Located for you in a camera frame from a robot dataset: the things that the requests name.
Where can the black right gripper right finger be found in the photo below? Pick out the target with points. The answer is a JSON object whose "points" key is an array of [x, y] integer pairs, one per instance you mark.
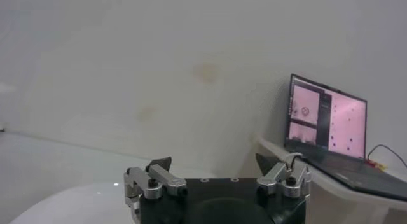
{"points": [[273, 177]]}

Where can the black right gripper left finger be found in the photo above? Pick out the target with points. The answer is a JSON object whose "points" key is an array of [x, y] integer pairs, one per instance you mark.
{"points": [[165, 177]]}

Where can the open black laptop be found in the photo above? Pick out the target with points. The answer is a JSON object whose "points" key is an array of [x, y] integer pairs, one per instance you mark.
{"points": [[343, 123]]}

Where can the large white plate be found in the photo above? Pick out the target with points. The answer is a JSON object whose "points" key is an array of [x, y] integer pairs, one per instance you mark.
{"points": [[79, 206]]}

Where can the white side table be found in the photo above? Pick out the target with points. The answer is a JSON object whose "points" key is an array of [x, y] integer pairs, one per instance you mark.
{"points": [[365, 195]]}

